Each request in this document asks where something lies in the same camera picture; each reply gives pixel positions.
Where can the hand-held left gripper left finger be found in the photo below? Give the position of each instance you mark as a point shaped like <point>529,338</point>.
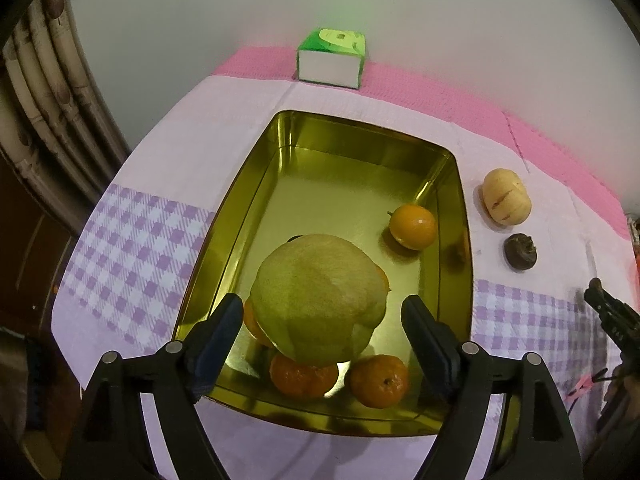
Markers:
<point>212,355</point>

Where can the green tissue box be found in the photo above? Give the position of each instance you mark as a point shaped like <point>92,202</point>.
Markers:
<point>330,62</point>

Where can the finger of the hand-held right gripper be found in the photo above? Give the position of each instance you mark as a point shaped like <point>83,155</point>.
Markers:
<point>617,300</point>
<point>607,320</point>

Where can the beige patterned curtain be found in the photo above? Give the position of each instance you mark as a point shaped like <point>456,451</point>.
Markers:
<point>55,110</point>

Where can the red clip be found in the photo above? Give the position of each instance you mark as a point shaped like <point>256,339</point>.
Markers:
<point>584,385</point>

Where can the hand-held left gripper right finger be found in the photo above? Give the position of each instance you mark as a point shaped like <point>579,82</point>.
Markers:
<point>430,350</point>

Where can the orange tangerine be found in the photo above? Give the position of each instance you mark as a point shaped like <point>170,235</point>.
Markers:
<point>378,380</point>
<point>382,280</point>
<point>256,327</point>
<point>302,379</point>

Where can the green peeled pomelo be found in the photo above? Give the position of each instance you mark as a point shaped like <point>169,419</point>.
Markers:
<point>315,300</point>

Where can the pink purple checked bedsheet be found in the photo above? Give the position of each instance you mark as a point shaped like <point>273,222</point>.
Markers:
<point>150,220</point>

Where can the gold metal tray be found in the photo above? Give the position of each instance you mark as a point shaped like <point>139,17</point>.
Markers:
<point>320,185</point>

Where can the smooth orange with stem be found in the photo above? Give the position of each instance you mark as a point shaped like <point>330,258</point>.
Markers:
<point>412,225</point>

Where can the dark mangosteen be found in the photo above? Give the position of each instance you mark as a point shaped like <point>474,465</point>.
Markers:
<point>520,251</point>

